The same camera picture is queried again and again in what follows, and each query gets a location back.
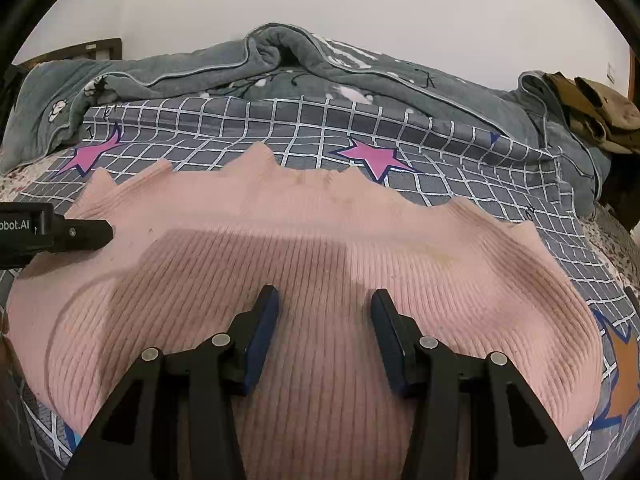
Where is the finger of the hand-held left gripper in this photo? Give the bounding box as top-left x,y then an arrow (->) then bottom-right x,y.
50,217 -> 115,252

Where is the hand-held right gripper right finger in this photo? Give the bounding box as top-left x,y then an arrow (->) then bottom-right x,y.
370,288 -> 586,480

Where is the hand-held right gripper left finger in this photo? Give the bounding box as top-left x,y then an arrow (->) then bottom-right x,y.
62,285 -> 281,480

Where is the pink ribbed knit sweater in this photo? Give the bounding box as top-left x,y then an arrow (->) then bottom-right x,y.
5,141 -> 606,480

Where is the dark wooden headboard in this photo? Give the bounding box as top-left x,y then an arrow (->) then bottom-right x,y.
12,37 -> 123,66

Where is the grey-green fleece quilt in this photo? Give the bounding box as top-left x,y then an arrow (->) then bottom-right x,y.
0,22 -> 613,216

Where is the grey checked star bed sheet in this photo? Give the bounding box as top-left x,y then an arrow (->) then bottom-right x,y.
0,95 -> 640,480

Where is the khaki camouflage garment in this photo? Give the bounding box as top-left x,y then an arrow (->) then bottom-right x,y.
542,71 -> 640,156

